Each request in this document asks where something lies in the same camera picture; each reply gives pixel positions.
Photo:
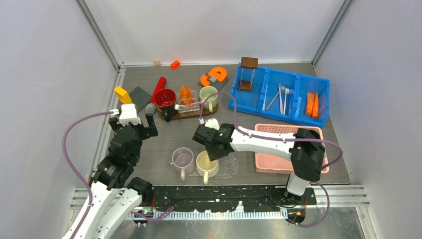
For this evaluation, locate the dark grey studded baseplate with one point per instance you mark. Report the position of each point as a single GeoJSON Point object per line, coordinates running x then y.
{"type": "Point", "coordinates": [140, 98]}

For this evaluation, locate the light green mug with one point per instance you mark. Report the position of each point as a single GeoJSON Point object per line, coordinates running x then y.
{"type": "Point", "coordinates": [208, 97]}

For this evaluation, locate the blue plastic organizer bin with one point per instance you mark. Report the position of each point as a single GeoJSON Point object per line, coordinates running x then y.
{"type": "Point", "coordinates": [251, 102]}

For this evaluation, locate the grey baseplate with orange track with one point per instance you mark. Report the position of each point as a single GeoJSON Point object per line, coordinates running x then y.
{"type": "Point", "coordinates": [216, 77]}

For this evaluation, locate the clear glass toothbrush holder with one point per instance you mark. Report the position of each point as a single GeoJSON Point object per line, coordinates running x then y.
{"type": "Point", "coordinates": [191, 109]}

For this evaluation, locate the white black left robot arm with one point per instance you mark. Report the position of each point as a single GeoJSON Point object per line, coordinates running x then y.
{"type": "Point", "coordinates": [110, 199]}

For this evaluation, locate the yellow toy block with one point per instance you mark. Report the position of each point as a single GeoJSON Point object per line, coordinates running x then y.
{"type": "Point", "coordinates": [123, 95]}

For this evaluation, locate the lilac translucent mug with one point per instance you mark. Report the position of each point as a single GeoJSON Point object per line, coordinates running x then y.
{"type": "Point", "coordinates": [183, 162]}

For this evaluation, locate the pink plastic basket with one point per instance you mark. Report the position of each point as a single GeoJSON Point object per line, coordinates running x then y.
{"type": "Point", "coordinates": [266, 163]}

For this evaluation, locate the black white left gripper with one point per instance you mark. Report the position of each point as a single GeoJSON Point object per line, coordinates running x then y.
{"type": "Point", "coordinates": [148, 132]}

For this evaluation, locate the clear holder with brown lid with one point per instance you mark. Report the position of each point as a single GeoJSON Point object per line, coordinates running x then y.
{"type": "Point", "coordinates": [248, 66]}

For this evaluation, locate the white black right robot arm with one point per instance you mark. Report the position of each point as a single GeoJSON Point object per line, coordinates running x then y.
{"type": "Point", "coordinates": [304, 149]}

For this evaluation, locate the beige grey toothbrush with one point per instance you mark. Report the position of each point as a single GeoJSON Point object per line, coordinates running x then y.
{"type": "Point", "coordinates": [274, 98]}

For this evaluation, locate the cream yellow mug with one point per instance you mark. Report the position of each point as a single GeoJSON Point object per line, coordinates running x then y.
{"type": "Point", "coordinates": [205, 167]}

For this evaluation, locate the red glitter toy microphone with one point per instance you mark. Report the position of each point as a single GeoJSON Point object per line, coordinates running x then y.
{"type": "Point", "coordinates": [151, 108]}

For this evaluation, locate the small red block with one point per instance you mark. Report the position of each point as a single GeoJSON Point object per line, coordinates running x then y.
{"type": "Point", "coordinates": [175, 64]}

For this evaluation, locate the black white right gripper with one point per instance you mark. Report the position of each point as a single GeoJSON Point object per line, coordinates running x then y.
{"type": "Point", "coordinates": [213, 156]}

